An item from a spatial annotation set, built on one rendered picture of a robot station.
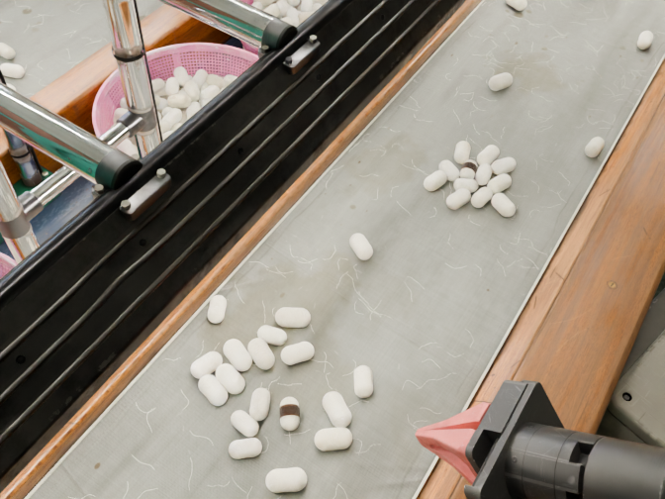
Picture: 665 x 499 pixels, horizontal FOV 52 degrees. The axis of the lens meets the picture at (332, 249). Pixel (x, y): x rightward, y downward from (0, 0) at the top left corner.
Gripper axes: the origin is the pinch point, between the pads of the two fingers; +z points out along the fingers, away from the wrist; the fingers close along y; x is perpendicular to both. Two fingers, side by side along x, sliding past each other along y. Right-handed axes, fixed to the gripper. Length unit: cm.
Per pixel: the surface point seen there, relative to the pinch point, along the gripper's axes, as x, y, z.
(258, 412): -2.0, 2.7, 18.4
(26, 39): -42, -25, 68
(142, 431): -6.2, 10.2, 26.2
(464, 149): -2.1, -42.0, 18.2
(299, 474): 2.1, 5.5, 13.0
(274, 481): 1.2, 7.3, 14.1
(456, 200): 0.0, -33.4, 15.8
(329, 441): 2.5, 1.3, 12.7
